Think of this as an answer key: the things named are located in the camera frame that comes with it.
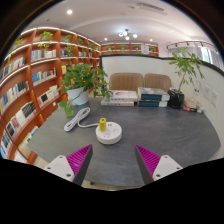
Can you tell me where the round white power strip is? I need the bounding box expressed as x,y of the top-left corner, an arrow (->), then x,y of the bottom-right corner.
95,122 -> 122,145

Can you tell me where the right tan chair back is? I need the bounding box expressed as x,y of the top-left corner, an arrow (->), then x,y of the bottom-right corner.
145,73 -> 171,92

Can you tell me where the ceiling chandelier lamp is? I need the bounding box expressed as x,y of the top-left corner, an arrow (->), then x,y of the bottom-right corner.
119,29 -> 138,40

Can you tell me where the green pothos plant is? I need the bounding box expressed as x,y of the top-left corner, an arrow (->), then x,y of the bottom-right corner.
58,64 -> 112,117

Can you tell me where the white coiled power cable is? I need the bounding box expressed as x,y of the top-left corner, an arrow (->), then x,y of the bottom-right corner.
63,106 -> 101,133

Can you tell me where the white plant pot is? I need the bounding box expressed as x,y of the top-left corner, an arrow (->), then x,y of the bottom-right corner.
67,87 -> 88,105

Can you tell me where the white books stack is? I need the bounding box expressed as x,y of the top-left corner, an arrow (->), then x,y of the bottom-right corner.
101,90 -> 138,106

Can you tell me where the black plant pot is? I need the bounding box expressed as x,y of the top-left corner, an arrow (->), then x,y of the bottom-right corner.
168,89 -> 184,108

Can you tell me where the tall leafy potted plant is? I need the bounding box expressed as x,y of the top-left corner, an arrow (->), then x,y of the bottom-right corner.
170,47 -> 204,92

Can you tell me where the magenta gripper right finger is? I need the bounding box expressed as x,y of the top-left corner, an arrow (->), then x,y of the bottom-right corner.
134,144 -> 184,186

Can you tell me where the tan chair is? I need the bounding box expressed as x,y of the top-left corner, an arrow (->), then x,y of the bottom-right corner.
109,73 -> 144,91
145,73 -> 171,92

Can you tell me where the orange wooden bookshelf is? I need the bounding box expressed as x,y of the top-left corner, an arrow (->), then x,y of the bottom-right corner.
0,27 -> 101,164

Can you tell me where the dark books stack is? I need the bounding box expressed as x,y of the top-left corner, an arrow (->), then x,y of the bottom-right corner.
138,87 -> 170,107

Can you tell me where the yellow charger plug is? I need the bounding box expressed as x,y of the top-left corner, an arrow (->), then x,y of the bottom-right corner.
99,118 -> 106,131

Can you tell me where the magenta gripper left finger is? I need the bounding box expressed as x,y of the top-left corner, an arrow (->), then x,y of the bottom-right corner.
43,144 -> 94,187

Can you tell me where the left tan chair back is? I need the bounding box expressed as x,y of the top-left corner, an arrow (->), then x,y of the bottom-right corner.
109,73 -> 144,91

